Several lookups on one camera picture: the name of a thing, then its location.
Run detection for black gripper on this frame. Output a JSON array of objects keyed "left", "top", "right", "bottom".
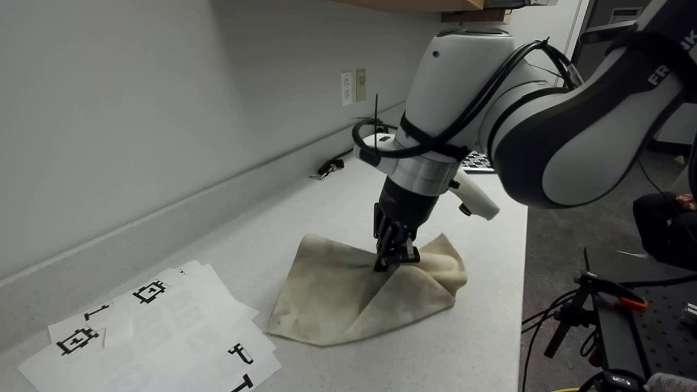
[{"left": 371, "top": 176, "right": 443, "bottom": 275}]

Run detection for stained white towel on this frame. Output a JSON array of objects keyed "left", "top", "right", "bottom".
[{"left": 264, "top": 231, "right": 471, "bottom": 348}]

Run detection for grey counter backsplash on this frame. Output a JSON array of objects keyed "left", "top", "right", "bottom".
[{"left": 0, "top": 101, "right": 410, "bottom": 351}]

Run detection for white printed paper sheets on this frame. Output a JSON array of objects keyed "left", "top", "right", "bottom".
[{"left": 17, "top": 260, "right": 283, "bottom": 392}]

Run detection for person in dark clothes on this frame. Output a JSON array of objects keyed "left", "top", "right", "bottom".
[{"left": 629, "top": 190, "right": 697, "bottom": 272}]

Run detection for black breadboard table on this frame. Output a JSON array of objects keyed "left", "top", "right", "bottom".
[{"left": 592, "top": 278, "right": 697, "bottom": 384}]

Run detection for grey cylinder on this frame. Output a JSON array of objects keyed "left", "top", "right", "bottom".
[{"left": 642, "top": 371, "right": 697, "bottom": 392}]

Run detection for black cable with plug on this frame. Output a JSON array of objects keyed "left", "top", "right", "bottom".
[{"left": 313, "top": 149, "right": 358, "bottom": 182}]

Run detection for black cable bundle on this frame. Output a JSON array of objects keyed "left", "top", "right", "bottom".
[{"left": 520, "top": 288, "right": 585, "bottom": 357}]

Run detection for beige wall plate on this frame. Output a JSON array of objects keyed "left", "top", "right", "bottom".
[{"left": 354, "top": 68, "right": 371, "bottom": 104}]

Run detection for white wall outlet plate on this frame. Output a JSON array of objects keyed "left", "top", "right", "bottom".
[{"left": 339, "top": 71, "right": 355, "bottom": 109}]

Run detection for black camera stand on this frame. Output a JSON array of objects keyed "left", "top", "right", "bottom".
[{"left": 543, "top": 247, "right": 635, "bottom": 361}]

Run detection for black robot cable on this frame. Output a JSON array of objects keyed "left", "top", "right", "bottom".
[{"left": 350, "top": 40, "right": 587, "bottom": 164}]

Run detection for red clamp handle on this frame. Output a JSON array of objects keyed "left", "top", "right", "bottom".
[{"left": 615, "top": 294, "right": 654, "bottom": 314}]

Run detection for black ring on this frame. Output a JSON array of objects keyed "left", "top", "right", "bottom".
[{"left": 577, "top": 368, "right": 649, "bottom": 392}]

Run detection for wooden wall cabinet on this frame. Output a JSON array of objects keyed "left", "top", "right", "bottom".
[{"left": 339, "top": 0, "right": 489, "bottom": 25}]

